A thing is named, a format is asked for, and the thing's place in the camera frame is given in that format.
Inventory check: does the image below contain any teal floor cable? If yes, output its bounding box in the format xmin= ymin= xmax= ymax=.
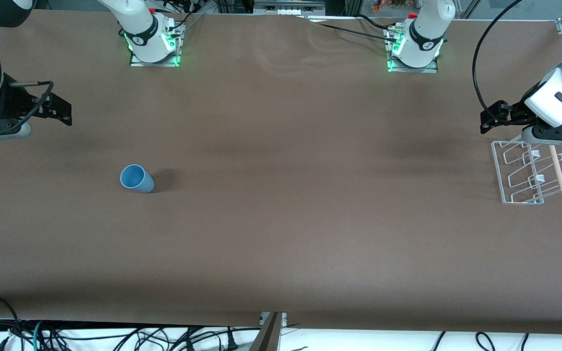
xmin=33 ymin=320 xmax=46 ymax=351

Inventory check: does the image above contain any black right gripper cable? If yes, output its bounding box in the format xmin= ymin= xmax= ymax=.
xmin=0 ymin=80 xmax=56 ymax=136

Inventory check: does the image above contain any black cable across table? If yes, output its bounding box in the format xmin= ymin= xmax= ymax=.
xmin=304 ymin=15 xmax=400 ymax=43

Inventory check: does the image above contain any white wire cup rack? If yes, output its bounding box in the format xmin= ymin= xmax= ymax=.
xmin=491 ymin=139 xmax=562 ymax=205

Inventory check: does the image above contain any white power strip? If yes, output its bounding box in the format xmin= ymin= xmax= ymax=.
xmin=254 ymin=0 xmax=326 ymax=16

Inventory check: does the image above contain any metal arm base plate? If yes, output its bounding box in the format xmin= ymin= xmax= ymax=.
xmin=129 ymin=21 xmax=183 ymax=68
xmin=386 ymin=28 xmax=439 ymax=74

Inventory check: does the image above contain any light blue plastic cup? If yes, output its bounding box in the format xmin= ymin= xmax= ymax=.
xmin=120 ymin=164 xmax=155 ymax=194

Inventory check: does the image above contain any grey metal frame bar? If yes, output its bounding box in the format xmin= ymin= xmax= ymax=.
xmin=248 ymin=312 xmax=287 ymax=351

